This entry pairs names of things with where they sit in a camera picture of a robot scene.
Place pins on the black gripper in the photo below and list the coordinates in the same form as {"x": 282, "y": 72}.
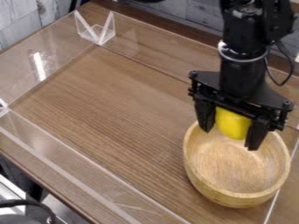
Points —
{"x": 238, "y": 89}

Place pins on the yellow lemon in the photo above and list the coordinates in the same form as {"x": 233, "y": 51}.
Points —
{"x": 232, "y": 124}

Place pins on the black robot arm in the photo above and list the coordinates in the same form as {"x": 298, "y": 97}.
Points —
{"x": 256, "y": 25}

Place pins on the light wooden bowl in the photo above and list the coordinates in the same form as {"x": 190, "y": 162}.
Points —
{"x": 233, "y": 176}

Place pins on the clear acrylic enclosure walls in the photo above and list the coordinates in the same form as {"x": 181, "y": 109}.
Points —
{"x": 94, "y": 116}

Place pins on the clear acrylic corner bracket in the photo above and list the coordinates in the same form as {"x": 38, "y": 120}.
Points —
{"x": 99, "y": 34}

